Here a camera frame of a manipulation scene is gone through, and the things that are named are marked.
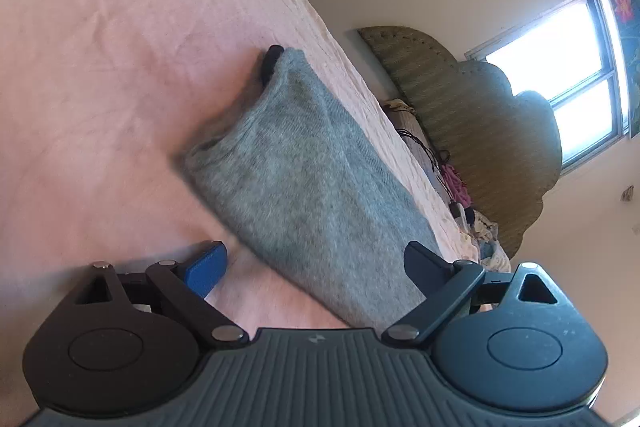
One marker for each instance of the olive padded headboard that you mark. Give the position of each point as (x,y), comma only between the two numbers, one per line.
(480,122)

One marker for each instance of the pink bed sheet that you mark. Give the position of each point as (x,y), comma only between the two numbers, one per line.
(110,57)

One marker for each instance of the grey sweater with navy sleeves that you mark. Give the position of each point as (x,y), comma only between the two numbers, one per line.
(305,192)

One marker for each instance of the window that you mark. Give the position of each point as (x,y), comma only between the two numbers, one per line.
(570,67)

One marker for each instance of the purple garment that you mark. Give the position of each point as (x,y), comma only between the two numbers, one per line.
(455,184)

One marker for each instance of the pile of patterned clothes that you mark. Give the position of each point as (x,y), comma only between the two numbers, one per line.
(487,239)

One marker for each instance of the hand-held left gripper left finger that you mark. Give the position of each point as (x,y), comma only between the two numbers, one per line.
(206,269)

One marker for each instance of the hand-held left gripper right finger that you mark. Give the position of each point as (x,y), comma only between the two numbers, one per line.
(425,268)

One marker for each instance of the patterned pillow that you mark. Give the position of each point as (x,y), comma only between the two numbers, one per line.
(412,132)

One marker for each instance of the flower-print curtain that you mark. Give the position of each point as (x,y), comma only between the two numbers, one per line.
(625,37)

